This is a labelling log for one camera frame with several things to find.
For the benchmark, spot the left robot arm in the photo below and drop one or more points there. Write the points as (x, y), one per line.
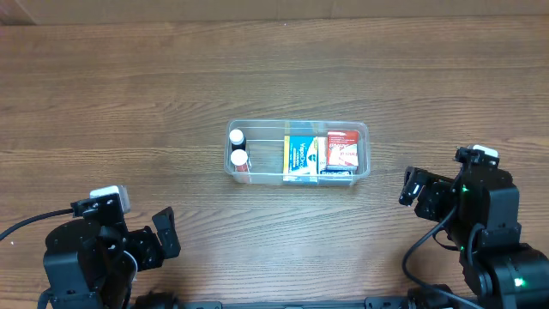
(92, 261)

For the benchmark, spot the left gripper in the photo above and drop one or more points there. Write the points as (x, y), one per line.
(151, 245)

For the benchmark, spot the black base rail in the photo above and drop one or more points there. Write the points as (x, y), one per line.
(171, 301)

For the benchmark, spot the white Hansaplast plaster box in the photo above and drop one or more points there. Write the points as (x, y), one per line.
(322, 167)

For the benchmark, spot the black bottle white cap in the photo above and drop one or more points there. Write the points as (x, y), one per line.
(237, 139)

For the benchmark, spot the clear plastic container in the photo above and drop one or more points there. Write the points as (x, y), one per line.
(265, 143)

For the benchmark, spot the red caplet box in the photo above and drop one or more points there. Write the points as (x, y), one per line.
(342, 150)

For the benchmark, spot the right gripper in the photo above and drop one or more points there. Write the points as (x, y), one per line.
(429, 197)

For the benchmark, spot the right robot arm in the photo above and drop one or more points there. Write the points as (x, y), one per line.
(478, 209)

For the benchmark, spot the blue yellow VapoDrops box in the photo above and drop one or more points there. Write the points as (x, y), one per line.
(300, 155)

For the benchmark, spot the orange tube white cap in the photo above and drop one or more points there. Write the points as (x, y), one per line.
(240, 160)

